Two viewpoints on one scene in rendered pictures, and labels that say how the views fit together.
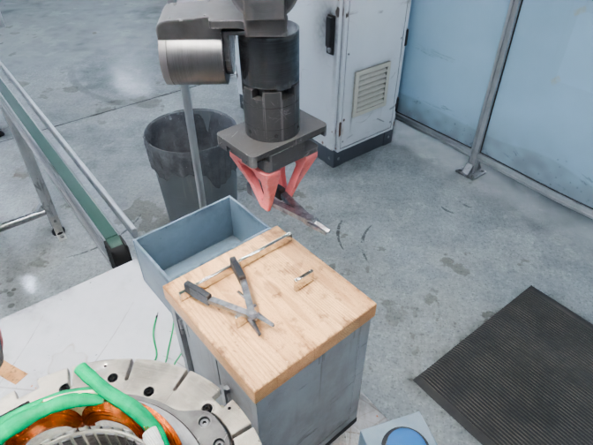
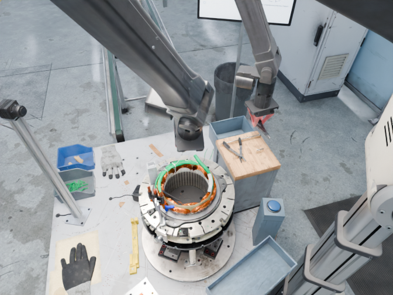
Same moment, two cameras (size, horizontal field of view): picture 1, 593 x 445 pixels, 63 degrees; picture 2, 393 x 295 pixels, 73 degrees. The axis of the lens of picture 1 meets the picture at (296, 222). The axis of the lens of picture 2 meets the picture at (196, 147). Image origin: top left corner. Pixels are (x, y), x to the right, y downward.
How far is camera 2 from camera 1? 0.45 m
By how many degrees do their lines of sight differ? 18
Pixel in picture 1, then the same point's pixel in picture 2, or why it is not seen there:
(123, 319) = not seen: hidden behind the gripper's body
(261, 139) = (257, 106)
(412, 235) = (329, 147)
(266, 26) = (265, 81)
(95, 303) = not seen: hidden behind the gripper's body
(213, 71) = (248, 86)
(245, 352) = (235, 166)
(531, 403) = not seen: hidden behind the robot
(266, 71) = (263, 90)
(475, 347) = (339, 206)
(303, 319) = (255, 162)
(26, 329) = (164, 141)
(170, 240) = (220, 126)
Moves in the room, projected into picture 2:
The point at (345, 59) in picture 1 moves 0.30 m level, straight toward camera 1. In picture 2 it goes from (322, 50) to (316, 64)
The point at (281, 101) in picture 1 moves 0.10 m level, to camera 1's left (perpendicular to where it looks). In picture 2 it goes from (265, 98) to (235, 91)
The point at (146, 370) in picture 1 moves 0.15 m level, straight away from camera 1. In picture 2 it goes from (207, 161) to (203, 133)
